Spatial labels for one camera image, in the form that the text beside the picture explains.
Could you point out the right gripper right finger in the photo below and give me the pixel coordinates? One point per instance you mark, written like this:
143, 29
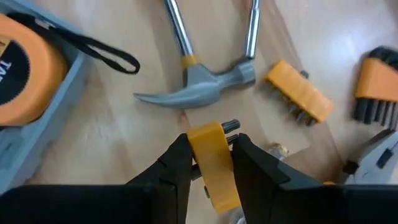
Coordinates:
311, 205

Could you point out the small brass knurled part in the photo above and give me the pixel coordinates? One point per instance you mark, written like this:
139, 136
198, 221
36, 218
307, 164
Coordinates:
279, 151

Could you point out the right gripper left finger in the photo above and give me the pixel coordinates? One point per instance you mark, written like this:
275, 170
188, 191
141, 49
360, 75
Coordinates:
93, 205

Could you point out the orange screwdriver bit holder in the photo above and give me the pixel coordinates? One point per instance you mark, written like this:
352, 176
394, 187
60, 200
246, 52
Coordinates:
298, 90
213, 161

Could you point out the blue-grey plastic tool case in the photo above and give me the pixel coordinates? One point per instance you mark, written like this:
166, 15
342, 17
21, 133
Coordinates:
31, 146

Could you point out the orange tape measure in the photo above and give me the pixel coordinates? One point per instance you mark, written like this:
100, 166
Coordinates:
34, 77

